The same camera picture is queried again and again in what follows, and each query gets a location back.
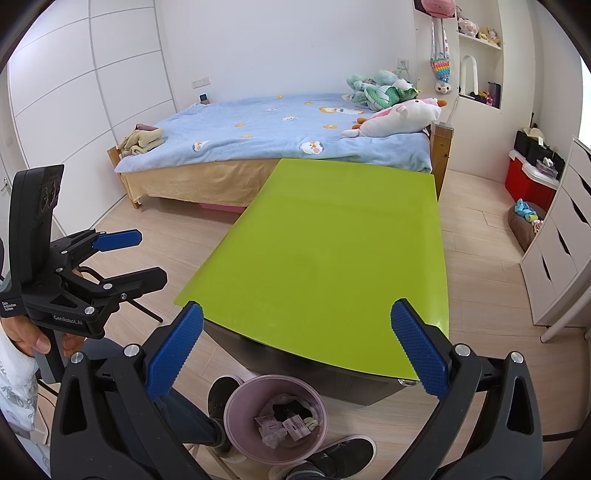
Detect black storage bins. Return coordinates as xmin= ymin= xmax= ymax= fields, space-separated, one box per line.
xmin=514 ymin=127 xmax=566 ymax=181

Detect white wall shelf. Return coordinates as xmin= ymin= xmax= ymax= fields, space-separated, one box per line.
xmin=456 ymin=0 xmax=505 ymax=112

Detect white arch lamp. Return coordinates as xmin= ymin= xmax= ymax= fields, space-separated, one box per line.
xmin=459 ymin=54 xmax=479 ymax=99

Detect white drawer unit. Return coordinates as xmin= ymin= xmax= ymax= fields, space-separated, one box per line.
xmin=520 ymin=136 xmax=591 ymax=328

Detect black cloth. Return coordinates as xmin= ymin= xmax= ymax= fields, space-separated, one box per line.
xmin=271 ymin=400 xmax=315 ymax=420

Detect green plush toy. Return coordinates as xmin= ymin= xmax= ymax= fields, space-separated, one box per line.
xmin=346 ymin=69 xmax=423 ymax=112

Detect white paper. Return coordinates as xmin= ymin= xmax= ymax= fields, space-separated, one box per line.
xmin=255 ymin=413 xmax=286 ymax=448

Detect person's left hand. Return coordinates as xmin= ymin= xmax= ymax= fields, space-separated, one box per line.
xmin=0 ymin=318 xmax=86 ymax=360

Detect person's left forearm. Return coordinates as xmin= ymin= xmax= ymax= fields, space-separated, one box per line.
xmin=0 ymin=330 xmax=41 ymax=476

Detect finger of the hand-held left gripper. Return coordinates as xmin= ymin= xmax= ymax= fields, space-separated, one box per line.
xmin=50 ymin=229 xmax=143 ymax=274
xmin=60 ymin=267 xmax=168 ymax=320

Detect brown fabric basket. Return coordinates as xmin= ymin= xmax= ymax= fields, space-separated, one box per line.
xmin=508 ymin=198 xmax=548 ymax=252

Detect folded beige towels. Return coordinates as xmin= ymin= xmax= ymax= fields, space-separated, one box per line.
xmin=117 ymin=124 xmax=165 ymax=158

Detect white unicorn plush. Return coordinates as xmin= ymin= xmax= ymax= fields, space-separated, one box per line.
xmin=342 ymin=97 xmax=448 ymax=139

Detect person's leg in jeans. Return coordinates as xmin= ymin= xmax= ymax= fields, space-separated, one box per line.
xmin=154 ymin=391 xmax=227 ymax=448

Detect red storage box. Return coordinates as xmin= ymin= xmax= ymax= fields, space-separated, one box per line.
xmin=505 ymin=150 xmax=560 ymax=210

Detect light blue printed blanket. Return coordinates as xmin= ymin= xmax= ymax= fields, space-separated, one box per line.
xmin=115 ymin=92 xmax=432 ymax=175

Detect white paper card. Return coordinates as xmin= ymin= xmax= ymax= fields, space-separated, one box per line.
xmin=283 ymin=415 xmax=310 ymax=439

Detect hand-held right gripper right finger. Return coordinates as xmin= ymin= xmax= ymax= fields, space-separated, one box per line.
xmin=390 ymin=299 xmax=544 ymax=480

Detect rainbow hanging toy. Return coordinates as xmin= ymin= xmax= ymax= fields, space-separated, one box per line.
xmin=430 ymin=16 xmax=454 ymax=96

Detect person's black shoe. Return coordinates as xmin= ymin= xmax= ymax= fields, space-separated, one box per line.
xmin=207 ymin=375 xmax=247 ymax=462
xmin=271 ymin=436 xmax=377 ymax=480

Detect row of small plush toys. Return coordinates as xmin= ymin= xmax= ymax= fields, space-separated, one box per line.
xmin=457 ymin=4 xmax=502 ymax=47

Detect pink plush toy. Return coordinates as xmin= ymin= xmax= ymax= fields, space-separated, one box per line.
xmin=422 ymin=0 xmax=456 ymax=18

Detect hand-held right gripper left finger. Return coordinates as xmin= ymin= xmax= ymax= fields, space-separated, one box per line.
xmin=50 ymin=300 xmax=205 ymax=480

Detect black tripod leg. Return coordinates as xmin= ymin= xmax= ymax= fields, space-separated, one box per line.
xmin=126 ymin=298 xmax=164 ymax=324

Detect pink trash bin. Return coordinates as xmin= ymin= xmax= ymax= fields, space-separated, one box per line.
xmin=224 ymin=375 xmax=328 ymax=464

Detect wooden bed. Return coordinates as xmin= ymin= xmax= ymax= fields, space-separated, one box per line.
xmin=107 ymin=92 xmax=455 ymax=214

